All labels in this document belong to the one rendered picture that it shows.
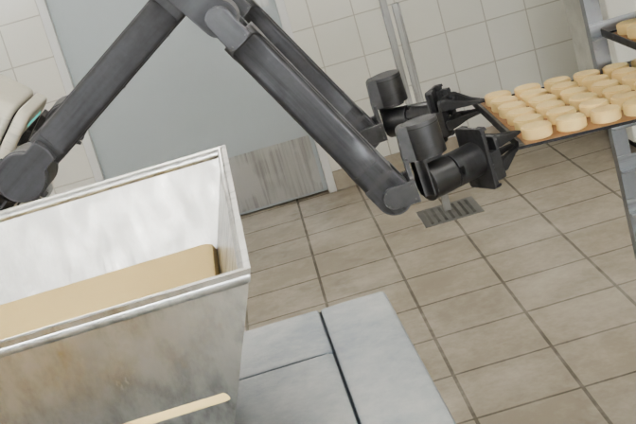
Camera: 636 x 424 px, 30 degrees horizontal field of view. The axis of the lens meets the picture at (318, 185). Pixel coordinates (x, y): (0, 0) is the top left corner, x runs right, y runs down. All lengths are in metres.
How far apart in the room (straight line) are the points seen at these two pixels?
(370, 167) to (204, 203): 1.03
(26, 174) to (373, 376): 1.18
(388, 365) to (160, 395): 0.21
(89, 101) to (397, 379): 1.18
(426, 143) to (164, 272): 1.11
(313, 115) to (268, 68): 0.10
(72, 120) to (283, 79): 0.33
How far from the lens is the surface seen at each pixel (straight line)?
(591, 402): 3.22
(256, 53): 1.80
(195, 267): 0.75
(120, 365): 0.56
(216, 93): 5.70
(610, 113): 1.97
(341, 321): 0.83
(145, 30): 1.81
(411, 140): 1.83
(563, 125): 1.96
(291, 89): 1.81
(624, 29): 2.29
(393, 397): 0.70
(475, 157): 1.88
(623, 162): 2.41
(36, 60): 5.70
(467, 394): 3.40
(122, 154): 5.77
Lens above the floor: 1.48
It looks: 14 degrees down
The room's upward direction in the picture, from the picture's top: 16 degrees counter-clockwise
